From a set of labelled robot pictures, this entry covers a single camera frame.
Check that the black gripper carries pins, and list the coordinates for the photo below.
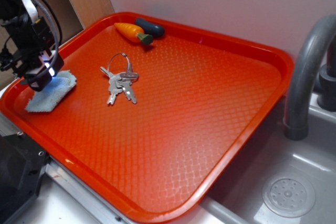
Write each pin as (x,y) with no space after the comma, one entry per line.
(34,58)

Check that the light blue cloth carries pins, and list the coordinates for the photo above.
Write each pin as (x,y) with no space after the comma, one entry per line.
(47,99)

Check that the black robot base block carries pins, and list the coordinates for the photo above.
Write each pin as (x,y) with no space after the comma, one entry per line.
(23,164)

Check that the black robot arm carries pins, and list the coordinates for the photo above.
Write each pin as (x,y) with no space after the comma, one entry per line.
(32,9)

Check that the orange toy carrot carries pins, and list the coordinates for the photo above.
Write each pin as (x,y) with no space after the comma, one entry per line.
(134,33)

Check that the red plastic tray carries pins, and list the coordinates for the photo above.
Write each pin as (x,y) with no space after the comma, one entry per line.
(200,96)

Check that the dark grey curved toy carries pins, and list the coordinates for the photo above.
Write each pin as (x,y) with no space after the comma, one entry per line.
(150,28)

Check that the grey plastic sink basin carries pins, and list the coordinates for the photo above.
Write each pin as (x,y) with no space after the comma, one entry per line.
(236,197)

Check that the grey curved faucet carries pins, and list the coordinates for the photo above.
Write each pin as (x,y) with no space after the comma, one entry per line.
(312,56)

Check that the round sink drain strainer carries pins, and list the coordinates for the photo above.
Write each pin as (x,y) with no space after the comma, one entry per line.
(288,195)

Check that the silver key bunch on ring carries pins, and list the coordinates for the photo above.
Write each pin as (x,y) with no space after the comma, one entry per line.
(121,82)

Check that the dark grey faucet handle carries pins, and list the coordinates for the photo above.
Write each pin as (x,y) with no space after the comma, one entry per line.
(326,100)

